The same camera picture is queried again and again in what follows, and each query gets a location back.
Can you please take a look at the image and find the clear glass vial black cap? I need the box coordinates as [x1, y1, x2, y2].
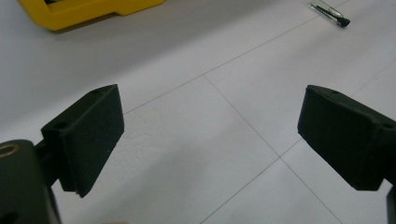
[309, 0, 351, 29]

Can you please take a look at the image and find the yellow plastic rack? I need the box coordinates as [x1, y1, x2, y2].
[17, 0, 166, 32]

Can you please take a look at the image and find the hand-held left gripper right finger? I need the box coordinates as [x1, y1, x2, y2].
[297, 84, 396, 191]

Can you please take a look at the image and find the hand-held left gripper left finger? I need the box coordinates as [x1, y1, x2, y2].
[35, 83, 125, 199]

